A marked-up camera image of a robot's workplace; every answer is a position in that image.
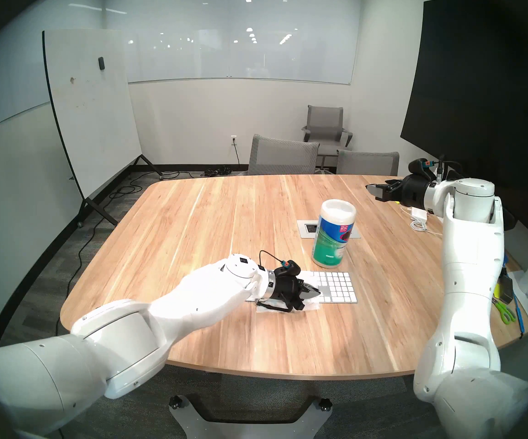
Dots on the white disinfecting wipe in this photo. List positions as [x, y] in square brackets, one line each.
[312, 305]

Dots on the glass wall whiteboard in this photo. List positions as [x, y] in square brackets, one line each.
[241, 45]

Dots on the table power outlet panel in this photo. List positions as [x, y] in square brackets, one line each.
[307, 228]

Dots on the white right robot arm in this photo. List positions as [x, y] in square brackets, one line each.
[469, 269]

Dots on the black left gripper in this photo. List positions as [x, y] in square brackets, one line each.
[289, 291]

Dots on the wide grey mesh chair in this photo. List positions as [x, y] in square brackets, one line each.
[282, 155]

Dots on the black and yellow box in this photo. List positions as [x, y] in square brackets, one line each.
[506, 289]

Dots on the disinfecting wipes canister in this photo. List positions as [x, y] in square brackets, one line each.
[332, 241]

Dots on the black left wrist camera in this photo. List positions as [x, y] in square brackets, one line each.
[291, 268]

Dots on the green scissors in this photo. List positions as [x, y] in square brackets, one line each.
[506, 312]

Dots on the written-on wall whiteboard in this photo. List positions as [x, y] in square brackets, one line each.
[3, 86]

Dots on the black wall screen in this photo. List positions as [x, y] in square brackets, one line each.
[478, 99]

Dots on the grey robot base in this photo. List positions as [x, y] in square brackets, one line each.
[236, 431]

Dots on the low grey mesh chair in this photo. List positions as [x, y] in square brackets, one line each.
[368, 164]

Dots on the mobile whiteboard on stand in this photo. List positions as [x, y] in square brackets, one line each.
[92, 104]

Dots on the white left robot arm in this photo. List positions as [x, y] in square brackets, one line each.
[154, 323]

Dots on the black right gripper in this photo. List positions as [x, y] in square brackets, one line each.
[412, 191]

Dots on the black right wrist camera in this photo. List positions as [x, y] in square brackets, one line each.
[419, 166]

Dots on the black video bar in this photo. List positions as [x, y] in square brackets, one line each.
[510, 221]

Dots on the white power adapter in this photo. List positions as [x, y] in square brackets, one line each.
[419, 212]

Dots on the blue pen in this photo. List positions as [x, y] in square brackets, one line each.
[519, 317]

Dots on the white keyboard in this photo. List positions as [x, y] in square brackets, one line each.
[339, 287]

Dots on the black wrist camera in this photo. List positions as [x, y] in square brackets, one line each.
[291, 268]
[419, 166]

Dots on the grey armrest chair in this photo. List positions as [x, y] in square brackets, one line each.
[324, 119]

